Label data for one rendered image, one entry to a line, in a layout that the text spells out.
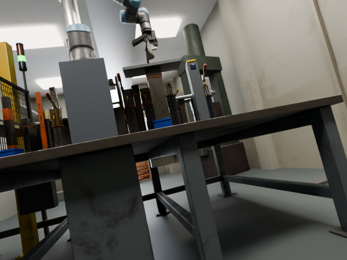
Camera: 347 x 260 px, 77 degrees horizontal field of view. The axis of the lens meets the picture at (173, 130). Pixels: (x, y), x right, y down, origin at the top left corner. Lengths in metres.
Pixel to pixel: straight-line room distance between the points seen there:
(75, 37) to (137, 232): 0.95
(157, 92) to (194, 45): 3.23
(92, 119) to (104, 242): 0.51
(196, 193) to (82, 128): 0.57
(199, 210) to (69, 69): 0.85
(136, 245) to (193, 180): 0.35
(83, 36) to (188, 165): 0.81
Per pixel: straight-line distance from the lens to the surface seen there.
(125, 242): 1.01
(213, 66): 4.53
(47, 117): 1.74
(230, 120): 1.00
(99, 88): 1.08
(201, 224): 1.00
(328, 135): 1.37
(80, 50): 1.21
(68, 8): 1.52
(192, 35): 4.64
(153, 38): 1.53
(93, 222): 0.99
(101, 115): 1.04
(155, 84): 1.40
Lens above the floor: 0.58
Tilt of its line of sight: 6 degrees up
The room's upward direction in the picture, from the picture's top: 12 degrees counter-clockwise
